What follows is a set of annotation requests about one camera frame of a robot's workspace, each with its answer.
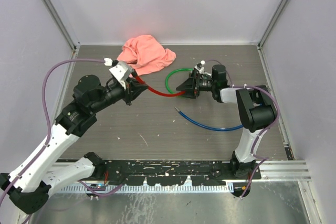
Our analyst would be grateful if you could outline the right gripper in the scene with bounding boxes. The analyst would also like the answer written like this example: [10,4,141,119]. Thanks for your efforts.
[176,70,216,99]

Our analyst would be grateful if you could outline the red cable lock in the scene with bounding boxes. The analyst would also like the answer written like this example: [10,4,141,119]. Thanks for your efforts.
[134,75,185,98]

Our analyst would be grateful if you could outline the green cable lock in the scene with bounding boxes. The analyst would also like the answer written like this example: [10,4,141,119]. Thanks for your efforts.
[165,68,193,94]

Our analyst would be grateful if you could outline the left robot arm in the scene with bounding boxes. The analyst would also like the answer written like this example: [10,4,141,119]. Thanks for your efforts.
[1,75,148,215]

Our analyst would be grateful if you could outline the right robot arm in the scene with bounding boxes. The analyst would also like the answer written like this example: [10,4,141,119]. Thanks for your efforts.
[176,62,278,179]

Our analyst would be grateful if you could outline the pink cloth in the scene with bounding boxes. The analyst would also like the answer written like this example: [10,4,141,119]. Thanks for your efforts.
[117,35,176,76]

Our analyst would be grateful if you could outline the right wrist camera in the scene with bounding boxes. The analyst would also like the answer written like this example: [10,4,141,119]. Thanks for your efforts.
[194,60,206,77]

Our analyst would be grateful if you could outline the blue cable lock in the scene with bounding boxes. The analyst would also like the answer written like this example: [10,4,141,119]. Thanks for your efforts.
[175,107,243,132]

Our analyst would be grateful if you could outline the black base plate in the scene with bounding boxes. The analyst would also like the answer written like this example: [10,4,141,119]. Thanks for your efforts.
[74,158,263,186]

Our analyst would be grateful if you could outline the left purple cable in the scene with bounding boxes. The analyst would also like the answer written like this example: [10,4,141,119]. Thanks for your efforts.
[0,58,127,224]

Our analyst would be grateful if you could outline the purple cable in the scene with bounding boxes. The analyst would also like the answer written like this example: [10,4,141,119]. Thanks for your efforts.
[0,58,127,224]
[202,59,281,198]

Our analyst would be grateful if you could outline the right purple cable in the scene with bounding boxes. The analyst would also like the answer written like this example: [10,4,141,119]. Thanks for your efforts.
[202,59,281,198]

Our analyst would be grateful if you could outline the slotted cable duct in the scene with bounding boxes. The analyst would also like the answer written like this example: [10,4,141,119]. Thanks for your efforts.
[59,183,234,194]

